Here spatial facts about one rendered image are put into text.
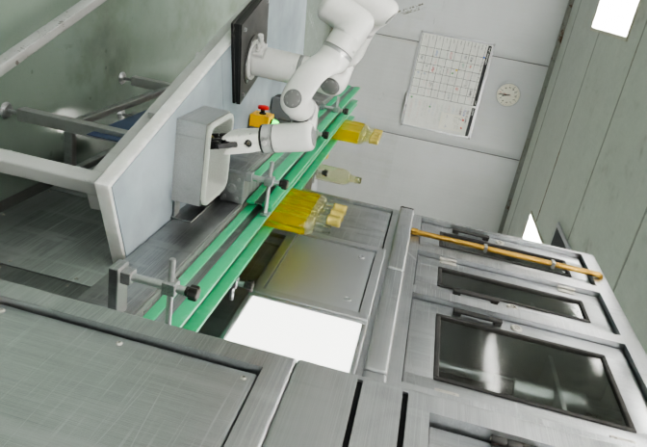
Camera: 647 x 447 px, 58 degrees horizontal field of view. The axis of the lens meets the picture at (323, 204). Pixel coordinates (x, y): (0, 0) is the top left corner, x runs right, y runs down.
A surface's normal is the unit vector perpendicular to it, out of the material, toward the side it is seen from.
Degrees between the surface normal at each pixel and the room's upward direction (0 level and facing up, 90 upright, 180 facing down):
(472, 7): 90
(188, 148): 90
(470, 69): 90
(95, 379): 90
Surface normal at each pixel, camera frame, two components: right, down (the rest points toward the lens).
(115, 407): 0.17, -0.91
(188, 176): -0.20, 0.34
